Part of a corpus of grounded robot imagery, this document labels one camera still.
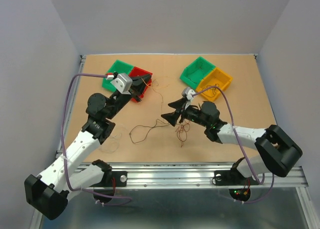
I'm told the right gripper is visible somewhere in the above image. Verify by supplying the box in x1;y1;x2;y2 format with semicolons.
160;97;210;128

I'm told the yellow wire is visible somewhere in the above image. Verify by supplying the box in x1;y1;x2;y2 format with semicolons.
141;76;173;107

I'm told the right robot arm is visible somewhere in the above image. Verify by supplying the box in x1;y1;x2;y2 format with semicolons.
161;98;303;184

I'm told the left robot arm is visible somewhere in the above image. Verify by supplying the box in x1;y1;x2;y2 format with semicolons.
24;72;152;220

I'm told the red bin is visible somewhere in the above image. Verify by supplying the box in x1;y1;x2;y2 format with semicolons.
128;66;153;103

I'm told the left green bin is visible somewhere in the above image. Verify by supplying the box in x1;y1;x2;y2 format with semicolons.
101;59;135;93

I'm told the green bin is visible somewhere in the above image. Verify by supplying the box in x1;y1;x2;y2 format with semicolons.
179;56;216;90
101;59;135;93

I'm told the right green bin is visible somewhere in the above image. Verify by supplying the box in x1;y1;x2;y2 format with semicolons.
179;56;216;90

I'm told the yellow bin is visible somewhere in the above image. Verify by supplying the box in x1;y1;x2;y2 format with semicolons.
195;66;233;102

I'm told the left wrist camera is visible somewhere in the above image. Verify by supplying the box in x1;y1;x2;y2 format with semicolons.
106;72;133;92

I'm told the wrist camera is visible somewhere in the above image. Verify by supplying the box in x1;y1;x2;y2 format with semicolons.
181;86;196;109
106;72;133;92

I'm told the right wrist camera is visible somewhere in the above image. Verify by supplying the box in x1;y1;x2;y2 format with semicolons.
181;86;196;109

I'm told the aluminium frame rail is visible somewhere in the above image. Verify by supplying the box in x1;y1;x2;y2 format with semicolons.
43;54;320;229

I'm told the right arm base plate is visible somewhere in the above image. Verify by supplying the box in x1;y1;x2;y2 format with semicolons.
213;170;258;186

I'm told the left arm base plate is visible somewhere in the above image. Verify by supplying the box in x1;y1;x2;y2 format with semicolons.
92;170;128;188

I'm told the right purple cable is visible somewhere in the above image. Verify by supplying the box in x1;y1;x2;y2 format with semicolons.
191;85;276;205

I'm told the purple cable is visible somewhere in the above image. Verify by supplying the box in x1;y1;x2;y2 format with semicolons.
59;73;133;207
191;85;276;205

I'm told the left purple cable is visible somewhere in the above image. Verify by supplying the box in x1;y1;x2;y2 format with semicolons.
59;73;133;207

